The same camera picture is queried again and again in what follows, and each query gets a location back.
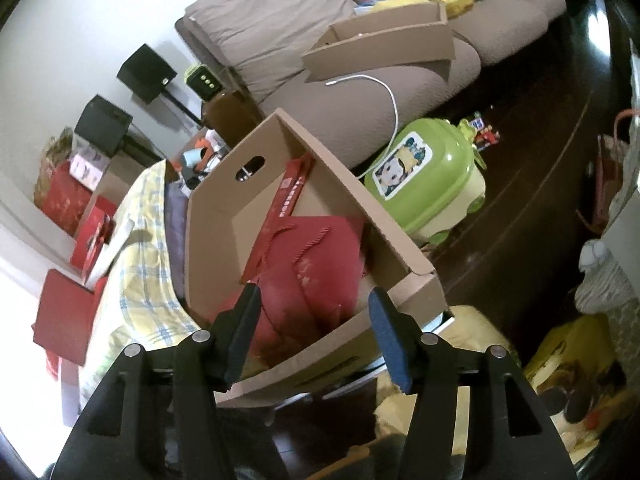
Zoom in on white ribbed object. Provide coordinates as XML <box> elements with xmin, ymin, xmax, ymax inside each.
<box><xmin>574</xmin><ymin>239</ymin><xmax>636</xmax><ymax>313</ymax></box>

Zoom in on red paper bag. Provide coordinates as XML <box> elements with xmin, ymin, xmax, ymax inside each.
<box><xmin>242</xmin><ymin>215</ymin><xmax>373</xmax><ymax>341</ymax></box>

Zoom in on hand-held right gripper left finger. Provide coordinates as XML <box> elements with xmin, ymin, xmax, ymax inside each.
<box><xmin>52</xmin><ymin>282</ymin><xmax>263</xmax><ymax>480</ymax></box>

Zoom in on brown fabric sofa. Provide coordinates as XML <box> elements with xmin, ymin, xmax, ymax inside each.
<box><xmin>175</xmin><ymin>0</ymin><xmax>568</xmax><ymax>171</ymax></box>

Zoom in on gold foil bag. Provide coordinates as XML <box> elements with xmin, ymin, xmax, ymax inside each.
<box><xmin>40</xmin><ymin>127</ymin><xmax>76</xmax><ymax>171</ymax></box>

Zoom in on red tea gift bag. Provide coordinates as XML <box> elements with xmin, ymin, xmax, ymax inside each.
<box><xmin>34</xmin><ymin>160</ymin><xmax>96</xmax><ymax>236</ymax></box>

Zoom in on beige cushion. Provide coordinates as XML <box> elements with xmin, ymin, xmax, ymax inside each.
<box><xmin>185</xmin><ymin>0</ymin><xmax>361</xmax><ymax>106</ymax></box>

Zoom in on cluttered small cardboard box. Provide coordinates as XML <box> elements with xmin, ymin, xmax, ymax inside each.
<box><xmin>167</xmin><ymin>127</ymin><xmax>236</xmax><ymax>196</ymax></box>

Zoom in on green child's potty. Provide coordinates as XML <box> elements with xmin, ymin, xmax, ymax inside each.
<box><xmin>363</xmin><ymin>116</ymin><xmax>488</xmax><ymax>246</ymax></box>

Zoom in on colourful toy cars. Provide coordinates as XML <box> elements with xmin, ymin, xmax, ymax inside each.
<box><xmin>470</xmin><ymin>115</ymin><xmax>501</xmax><ymax>153</ymax></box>

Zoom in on white charging cable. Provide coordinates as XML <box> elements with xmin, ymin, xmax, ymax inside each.
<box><xmin>325</xmin><ymin>75</ymin><xmax>399</xmax><ymax>153</ymax></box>

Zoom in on paper bag with orange handles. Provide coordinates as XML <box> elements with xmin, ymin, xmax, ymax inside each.
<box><xmin>575</xmin><ymin>110</ymin><xmax>640</xmax><ymax>233</ymax></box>

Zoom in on dark wooden side table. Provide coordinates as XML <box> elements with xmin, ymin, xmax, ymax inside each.
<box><xmin>200</xmin><ymin>87</ymin><xmax>261</xmax><ymax>151</ymax></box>

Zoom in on pink and white small box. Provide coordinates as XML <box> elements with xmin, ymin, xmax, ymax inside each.
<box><xmin>69</xmin><ymin>152</ymin><xmax>108</xmax><ymax>191</ymax></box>

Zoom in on yellow checked tablecloth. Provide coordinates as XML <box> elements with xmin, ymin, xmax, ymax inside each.
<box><xmin>77</xmin><ymin>160</ymin><xmax>201</xmax><ymax>411</ymax></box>

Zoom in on black speaker on stand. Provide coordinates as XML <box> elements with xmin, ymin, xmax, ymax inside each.
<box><xmin>116</xmin><ymin>43</ymin><xmax>203</xmax><ymax>123</ymax></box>
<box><xmin>74</xmin><ymin>94</ymin><xmax>146</xmax><ymax>161</ymax></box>

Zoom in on grey purple undercloth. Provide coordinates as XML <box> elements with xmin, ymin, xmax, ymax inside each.
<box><xmin>165</xmin><ymin>180</ymin><xmax>193</xmax><ymax>301</ymax></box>

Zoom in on green and black radio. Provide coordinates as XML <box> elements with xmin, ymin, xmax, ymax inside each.
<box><xmin>184</xmin><ymin>62</ymin><xmax>224</xmax><ymax>103</ymax></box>

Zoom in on white sheer curtain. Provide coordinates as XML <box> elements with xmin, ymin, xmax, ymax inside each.
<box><xmin>0</xmin><ymin>255</ymin><xmax>86</xmax><ymax>431</ymax></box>

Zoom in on red Collection gift box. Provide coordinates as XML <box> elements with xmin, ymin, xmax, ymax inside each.
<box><xmin>70</xmin><ymin>205</ymin><xmax>117</xmax><ymax>281</ymax></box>

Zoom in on yellow printed bag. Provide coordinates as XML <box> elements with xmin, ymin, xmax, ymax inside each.
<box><xmin>522</xmin><ymin>317</ymin><xmax>631</xmax><ymax>461</ymax></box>

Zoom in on shallow cardboard box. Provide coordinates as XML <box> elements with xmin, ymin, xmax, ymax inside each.
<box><xmin>301</xmin><ymin>1</ymin><xmax>457</xmax><ymax>83</ymax></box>

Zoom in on grey patterned fabric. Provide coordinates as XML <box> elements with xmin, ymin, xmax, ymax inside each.
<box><xmin>600</xmin><ymin>280</ymin><xmax>640</xmax><ymax>371</ymax></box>

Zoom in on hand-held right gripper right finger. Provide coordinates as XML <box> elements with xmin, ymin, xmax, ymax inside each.
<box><xmin>367</xmin><ymin>287</ymin><xmax>578</xmax><ymax>480</ymax></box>

